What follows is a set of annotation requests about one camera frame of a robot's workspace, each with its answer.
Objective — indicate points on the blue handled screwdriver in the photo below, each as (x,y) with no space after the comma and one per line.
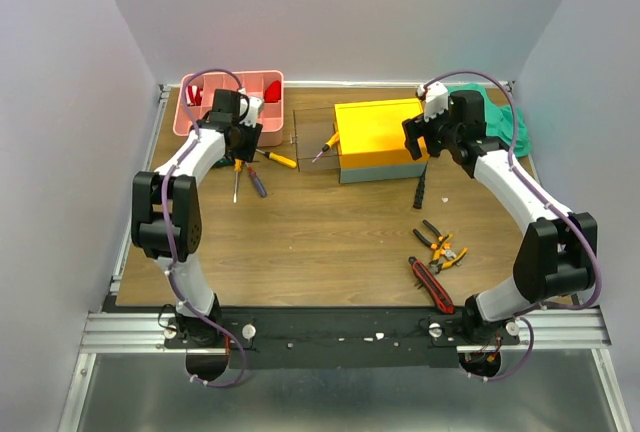
(256,181)

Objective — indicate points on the black ribbed tool handle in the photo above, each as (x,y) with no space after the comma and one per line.
(420,190)

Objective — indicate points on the black orange pliers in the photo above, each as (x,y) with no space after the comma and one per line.
(437,241)

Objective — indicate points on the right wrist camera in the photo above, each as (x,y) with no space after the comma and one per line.
(434,98)

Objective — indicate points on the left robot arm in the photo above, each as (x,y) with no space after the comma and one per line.
(166,219)

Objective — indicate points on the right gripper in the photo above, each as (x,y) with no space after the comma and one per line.
(415,133)

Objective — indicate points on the small yellow screwdriver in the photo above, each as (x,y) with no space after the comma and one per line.
(331,142)

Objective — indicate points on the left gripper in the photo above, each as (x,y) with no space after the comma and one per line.
(246,153)

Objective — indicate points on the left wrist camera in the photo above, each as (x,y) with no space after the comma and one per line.
(250,110)

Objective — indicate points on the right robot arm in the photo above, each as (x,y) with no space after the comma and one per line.
(558,250)

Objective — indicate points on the aluminium rail frame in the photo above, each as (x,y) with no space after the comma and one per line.
(316,243)

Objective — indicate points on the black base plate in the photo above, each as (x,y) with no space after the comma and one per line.
(356,337)

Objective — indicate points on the red object back compartment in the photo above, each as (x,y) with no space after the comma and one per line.
(273,92)

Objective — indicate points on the green cloth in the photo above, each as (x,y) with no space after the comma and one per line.
(499,119)

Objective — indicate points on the yellow and grey drawer box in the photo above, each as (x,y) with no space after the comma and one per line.
(371,144)

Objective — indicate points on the red black utility knife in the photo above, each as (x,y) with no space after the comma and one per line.
(426,277)

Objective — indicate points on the yellow screwdriver on table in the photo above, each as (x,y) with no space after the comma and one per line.
(279,159)

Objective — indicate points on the clear acrylic drawer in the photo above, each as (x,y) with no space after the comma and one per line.
(313,127)

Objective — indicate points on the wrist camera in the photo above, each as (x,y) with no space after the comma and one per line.
(250,110)
(434,98)

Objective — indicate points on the red white striped item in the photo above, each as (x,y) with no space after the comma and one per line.
(194,95)

